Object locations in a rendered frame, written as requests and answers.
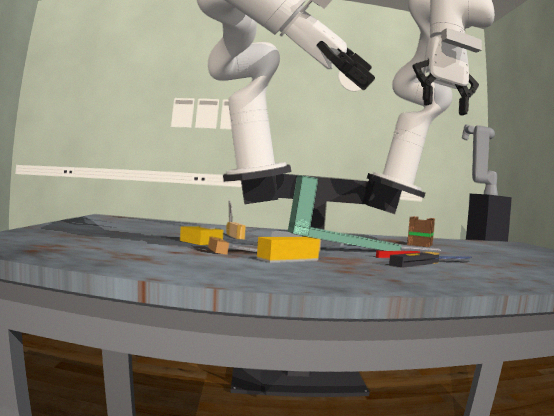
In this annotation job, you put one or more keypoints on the red flat bar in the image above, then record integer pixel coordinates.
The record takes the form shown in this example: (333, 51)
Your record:
(386, 254)

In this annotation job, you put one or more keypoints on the green l-shaped frame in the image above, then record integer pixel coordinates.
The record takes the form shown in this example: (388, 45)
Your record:
(301, 216)

